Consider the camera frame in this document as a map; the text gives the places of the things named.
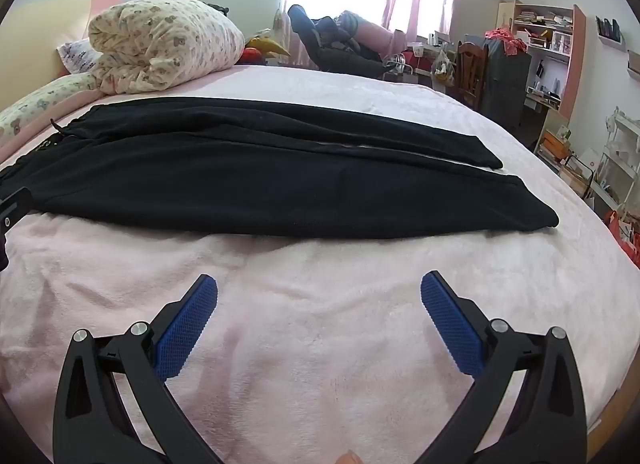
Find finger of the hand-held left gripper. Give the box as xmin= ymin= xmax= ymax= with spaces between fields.
xmin=0 ymin=187 xmax=34 ymax=272

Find wooden chair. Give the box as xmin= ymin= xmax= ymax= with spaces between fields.
xmin=454 ymin=41 xmax=488 ymax=109

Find red bag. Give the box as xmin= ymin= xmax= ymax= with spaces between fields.
xmin=602 ymin=209 xmax=640 ymax=267

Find bear print pillow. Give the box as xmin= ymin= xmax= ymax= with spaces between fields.
xmin=0 ymin=71 xmax=101 ymax=149

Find yellow and pink headboard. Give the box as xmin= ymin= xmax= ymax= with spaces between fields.
xmin=0 ymin=0 xmax=123 ymax=112

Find rolled floral duvet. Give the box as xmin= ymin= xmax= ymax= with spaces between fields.
xmin=88 ymin=0 xmax=246 ymax=95

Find clear plastic bag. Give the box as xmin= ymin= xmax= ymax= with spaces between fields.
xmin=431 ymin=50 xmax=456 ymax=87

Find pink fleece blanket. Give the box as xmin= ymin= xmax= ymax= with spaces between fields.
xmin=0 ymin=64 xmax=640 ymax=464

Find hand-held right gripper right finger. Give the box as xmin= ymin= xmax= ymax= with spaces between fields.
xmin=416 ymin=270 xmax=589 ymax=464

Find pink and white bookshelf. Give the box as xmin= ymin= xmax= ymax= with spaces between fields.
xmin=497 ymin=0 xmax=587 ymax=119

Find white metal rack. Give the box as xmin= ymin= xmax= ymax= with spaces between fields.
xmin=590 ymin=106 xmax=640 ymax=215

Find yellow plush toy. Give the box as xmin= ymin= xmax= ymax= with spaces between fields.
xmin=245 ymin=35 xmax=292 ymax=58

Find pile of dark clothes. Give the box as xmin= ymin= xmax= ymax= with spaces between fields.
xmin=287 ymin=4 xmax=406 ymax=79

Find orange boxes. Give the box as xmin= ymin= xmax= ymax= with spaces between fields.
xmin=537 ymin=130 xmax=571 ymax=167

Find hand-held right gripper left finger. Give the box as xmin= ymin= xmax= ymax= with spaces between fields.
xmin=52 ymin=274 xmax=224 ymax=464

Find dark fabric wardrobe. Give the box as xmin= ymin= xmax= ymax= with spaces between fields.
xmin=482 ymin=38 xmax=532 ymax=145

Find red cloth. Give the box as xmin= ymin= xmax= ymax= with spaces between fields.
xmin=485 ymin=28 xmax=528 ymax=57

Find purple print pillow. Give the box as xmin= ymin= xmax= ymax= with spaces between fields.
xmin=56 ymin=38 xmax=103 ymax=75

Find black pants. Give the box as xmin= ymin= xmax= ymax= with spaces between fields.
xmin=0 ymin=96 xmax=559 ymax=239

